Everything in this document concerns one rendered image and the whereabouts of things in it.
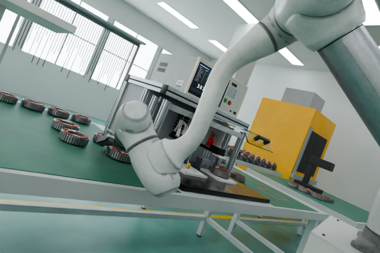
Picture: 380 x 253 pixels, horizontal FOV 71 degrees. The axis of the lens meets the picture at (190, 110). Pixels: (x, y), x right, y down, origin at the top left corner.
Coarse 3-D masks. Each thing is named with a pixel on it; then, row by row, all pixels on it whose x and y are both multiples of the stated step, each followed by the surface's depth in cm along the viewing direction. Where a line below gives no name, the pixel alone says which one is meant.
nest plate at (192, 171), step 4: (184, 164) 135; (184, 168) 125; (192, 168) 133; (184, 172) 119; (188, 172) 120; (192, 172) 123; (196, 172) 127; (200, 172) 131; (196, 176) 123; (200, 176) 125; (204, 176) 127
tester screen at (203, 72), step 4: (200, 64) 136; (200, 68) 136; (204, 68) 138; (208, 68) 140; (196, 72) 135; (200, 72) 137; (204, 72) 139; (208, 72) 140; (196, 76) 136; (200, 76) 138; (204, 76) 139; (208, 76) 141; (196, 80) 137; (200, 80) 138; (204, 80) 140; (192, 84) 136; (196, 84) 137; (200, 84) 139; (204, 84) 140; (196, 88) 138; (192, 92) 137; (200, 96) 141
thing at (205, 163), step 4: (200, 156) 156; (196, 160) 155; (200, 160) 152; (204, 160) 152; (208, 160) 154; (196, 164) 154; (200, 164) 151; (204, 164) 153; (208, 164) 155; (204, 168) 154; (208, 168) 156
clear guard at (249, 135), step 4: (220, 120) 145; (228, 124) 150; (232, 124) 138; (236, 128) 163; (240, 128) 137; (244, 132) 131; (248, 132) 134; (252, 132) 137; (248, 136) 132; (252, 136) 135; (248, 140) 129; (252, 140) 133; (260, 140) 140; (252, 144) 130; (256, 144) 134; (260, 144) 137; (268, 144) 144; (264, 148) 138; (268, 148) 142
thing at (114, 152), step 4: (108, 148) 108; (112, 148) 106; (116, 148) 111; (108, 152) 106; (112, 152) 104; (116, 152) 104; (120, 152) 104; (124, 152) 106; (112, 156) 104; (116, 156) 104; (120, 156) 104; (124, 156) 104; (128, 156) 105; (120, 160) 104; (124, 160) 105; (128, 160) 106
